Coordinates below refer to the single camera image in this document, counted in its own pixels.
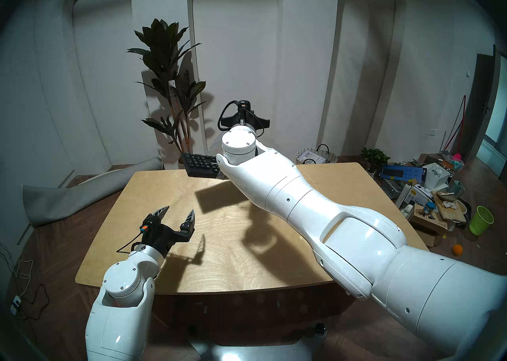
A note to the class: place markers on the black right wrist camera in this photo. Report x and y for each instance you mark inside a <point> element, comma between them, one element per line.
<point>244,105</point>

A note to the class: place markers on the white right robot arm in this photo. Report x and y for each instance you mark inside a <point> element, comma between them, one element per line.
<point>356,237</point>

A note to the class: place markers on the green plastic waste basket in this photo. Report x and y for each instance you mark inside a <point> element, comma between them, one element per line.
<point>481,221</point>

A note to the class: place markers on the white open box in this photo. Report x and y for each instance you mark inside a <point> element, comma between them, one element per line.
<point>433,178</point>

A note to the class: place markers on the teal mug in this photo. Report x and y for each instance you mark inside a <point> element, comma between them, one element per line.
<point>455,189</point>

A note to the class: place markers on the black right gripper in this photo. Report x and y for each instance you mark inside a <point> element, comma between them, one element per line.
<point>245,120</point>

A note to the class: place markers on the tall dark potted plant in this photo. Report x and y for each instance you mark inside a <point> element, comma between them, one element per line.
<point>162,47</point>

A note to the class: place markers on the orange ball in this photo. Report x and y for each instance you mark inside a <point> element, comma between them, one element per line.
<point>458,249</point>

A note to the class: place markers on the dark brown door leaf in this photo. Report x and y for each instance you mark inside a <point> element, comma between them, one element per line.
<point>477,99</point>

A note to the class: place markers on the white printed paper sheet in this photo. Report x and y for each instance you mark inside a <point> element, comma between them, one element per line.
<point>313,157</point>

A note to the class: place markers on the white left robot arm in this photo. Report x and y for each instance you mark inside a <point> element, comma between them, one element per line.
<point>119,324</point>

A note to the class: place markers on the white power strip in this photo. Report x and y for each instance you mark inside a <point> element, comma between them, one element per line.
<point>16,304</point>

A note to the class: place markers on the blue keyboard box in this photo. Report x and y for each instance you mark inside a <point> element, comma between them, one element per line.
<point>400,172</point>

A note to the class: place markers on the brown cardboard box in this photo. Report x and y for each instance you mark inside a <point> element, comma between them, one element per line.
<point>429,229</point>

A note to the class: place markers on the white and yellow box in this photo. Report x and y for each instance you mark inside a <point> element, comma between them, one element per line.
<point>420,194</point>

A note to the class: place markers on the black keyboard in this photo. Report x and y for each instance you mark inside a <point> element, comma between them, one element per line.
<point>198,164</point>

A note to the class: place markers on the wooden cutting board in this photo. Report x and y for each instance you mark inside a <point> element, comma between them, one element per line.
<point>453,213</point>

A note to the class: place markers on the grey rolled mat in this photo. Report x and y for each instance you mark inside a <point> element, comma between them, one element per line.
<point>63,202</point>

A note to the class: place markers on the jar with blue lid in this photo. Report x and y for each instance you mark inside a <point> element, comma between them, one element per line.
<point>429,208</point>

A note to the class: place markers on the white paper roll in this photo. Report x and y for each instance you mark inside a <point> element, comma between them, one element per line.
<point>404,196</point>

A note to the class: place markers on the small green potted plant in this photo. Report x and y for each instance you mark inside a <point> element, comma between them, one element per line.
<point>375,155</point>

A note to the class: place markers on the metal dish rack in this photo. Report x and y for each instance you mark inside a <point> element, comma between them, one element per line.
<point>394,188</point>

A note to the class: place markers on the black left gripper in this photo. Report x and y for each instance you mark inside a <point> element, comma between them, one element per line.
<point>156,239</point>

